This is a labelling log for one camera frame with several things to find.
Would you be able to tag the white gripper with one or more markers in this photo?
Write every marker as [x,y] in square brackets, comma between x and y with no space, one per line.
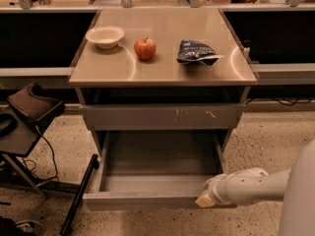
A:
[216,190]

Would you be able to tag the grey drawer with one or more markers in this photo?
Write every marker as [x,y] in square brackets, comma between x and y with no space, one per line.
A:
[154,169]
[133,117]

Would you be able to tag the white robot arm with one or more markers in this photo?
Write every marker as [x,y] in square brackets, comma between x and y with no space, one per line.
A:
[295,187]

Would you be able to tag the grey top drawer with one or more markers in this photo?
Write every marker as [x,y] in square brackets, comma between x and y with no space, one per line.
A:
[133,117]

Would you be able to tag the grey metal drawer cabinet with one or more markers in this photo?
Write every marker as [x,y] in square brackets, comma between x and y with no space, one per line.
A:
[118,76]

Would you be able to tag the blue chip bag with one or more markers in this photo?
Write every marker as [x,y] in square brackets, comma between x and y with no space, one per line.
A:
[195,52]

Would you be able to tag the red apple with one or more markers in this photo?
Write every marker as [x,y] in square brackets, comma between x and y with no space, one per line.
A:
[145,48]

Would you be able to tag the grey sneaker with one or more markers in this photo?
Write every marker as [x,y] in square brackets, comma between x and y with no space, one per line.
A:
[9,227]

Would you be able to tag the white ceramic bowl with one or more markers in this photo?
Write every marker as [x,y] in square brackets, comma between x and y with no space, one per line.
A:
[105,37]

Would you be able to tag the black VR headset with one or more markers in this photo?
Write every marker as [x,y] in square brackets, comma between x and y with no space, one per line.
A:
[34,108]

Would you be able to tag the dark side table stand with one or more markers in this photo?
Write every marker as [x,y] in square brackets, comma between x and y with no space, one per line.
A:
[18,140]

